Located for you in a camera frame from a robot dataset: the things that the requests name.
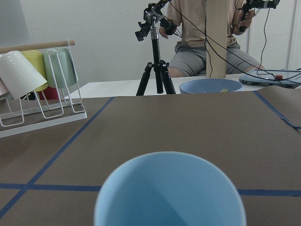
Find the light blue plastic cup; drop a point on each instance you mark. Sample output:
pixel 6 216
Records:
pixel 168 189

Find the large blue bowl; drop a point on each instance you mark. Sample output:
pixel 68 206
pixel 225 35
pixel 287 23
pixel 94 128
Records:
pixel 210 86

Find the green cup on rack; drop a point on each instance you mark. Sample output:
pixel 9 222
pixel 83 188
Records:
pixel 59 67

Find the person in beige shirt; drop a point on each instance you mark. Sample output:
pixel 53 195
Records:
pixel 190 52

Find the red cylinder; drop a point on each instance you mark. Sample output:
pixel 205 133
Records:
pixel 49 94

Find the yellow cup on rack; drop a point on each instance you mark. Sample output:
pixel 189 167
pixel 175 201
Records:
pixel 35 75

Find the white cup on rack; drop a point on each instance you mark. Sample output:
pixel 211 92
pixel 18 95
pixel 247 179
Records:
pixel 18 75

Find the black camera tripod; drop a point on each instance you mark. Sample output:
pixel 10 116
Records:
pixel 151 15

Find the white wire cup rack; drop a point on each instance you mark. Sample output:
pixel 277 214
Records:
pixel 29 113

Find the wooden post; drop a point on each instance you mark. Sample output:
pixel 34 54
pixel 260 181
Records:
pixel 216 35

